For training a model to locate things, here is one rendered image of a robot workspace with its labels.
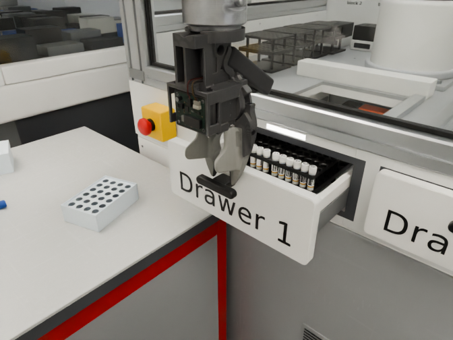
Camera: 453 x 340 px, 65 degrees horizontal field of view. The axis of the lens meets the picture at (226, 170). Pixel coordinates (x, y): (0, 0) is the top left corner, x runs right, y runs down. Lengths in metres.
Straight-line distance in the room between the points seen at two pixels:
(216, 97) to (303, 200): 0.17
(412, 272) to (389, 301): 0.08
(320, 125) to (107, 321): 0.48
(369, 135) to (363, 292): 0.29
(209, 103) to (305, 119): 0.24
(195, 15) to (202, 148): 0.19
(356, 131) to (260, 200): 0.18
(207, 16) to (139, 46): 0.49
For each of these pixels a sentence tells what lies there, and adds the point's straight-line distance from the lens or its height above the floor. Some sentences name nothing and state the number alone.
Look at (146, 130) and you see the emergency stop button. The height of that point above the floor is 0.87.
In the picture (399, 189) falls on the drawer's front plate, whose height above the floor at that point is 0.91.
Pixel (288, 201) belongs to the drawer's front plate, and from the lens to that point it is 0.49.
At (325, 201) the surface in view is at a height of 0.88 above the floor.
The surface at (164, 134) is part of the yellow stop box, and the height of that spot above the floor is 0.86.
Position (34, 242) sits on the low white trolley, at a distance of 0.73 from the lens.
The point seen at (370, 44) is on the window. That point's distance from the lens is 0.56.
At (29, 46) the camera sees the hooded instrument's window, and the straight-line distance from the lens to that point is 1.22.
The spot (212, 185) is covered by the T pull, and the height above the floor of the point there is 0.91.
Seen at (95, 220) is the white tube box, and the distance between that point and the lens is 0.69.
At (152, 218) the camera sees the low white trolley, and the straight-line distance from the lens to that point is 0.72.
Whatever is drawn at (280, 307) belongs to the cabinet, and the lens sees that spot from 0.88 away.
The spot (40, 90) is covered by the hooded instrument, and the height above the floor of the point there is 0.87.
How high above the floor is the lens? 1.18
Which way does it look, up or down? 29 degrees down
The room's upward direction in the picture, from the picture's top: straight up
